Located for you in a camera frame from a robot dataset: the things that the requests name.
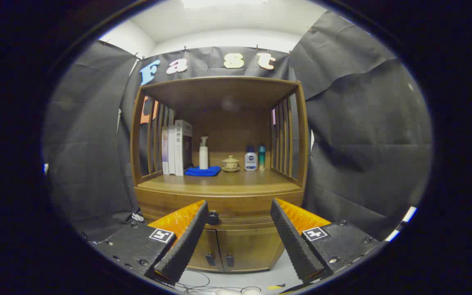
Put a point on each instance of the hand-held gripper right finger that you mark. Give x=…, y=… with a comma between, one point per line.
x=293, y=246

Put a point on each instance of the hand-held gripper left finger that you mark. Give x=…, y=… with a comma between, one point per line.
x=187, y=246

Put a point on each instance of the wooden drawer with black knob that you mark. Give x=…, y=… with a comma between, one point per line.
x=240, y=205

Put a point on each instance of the wooden cabinet door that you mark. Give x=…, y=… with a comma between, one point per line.
x=252, y=248
x=205, y=246

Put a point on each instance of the wooden countertop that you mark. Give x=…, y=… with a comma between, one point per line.
x=244, y=180

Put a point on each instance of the wooden cabinet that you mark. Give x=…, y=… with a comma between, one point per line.
x=240, y=131

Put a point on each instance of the yellow floor tape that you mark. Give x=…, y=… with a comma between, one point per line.
x=275, y=287

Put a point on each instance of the blue folded cloth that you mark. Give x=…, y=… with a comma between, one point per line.
x=203, y=171

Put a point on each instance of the white pump bottle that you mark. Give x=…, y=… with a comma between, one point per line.
x=203, y=157

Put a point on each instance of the beige lidded teacup with saucer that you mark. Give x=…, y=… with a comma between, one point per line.
x=230, y=164

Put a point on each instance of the teal slim bottle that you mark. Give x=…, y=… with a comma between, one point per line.
x=262, y=157

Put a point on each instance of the white lotion bottle blue cap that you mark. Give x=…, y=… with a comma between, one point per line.
x=250, y=162

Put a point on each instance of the thin white book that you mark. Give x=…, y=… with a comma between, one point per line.
x=172, y=151

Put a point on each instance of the thin purple book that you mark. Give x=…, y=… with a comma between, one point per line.
x=165, y=151

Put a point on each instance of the thick white and black book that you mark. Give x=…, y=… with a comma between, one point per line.
x=180, y=147

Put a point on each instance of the black backdrop cloth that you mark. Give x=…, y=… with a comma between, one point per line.
x=363, y=123

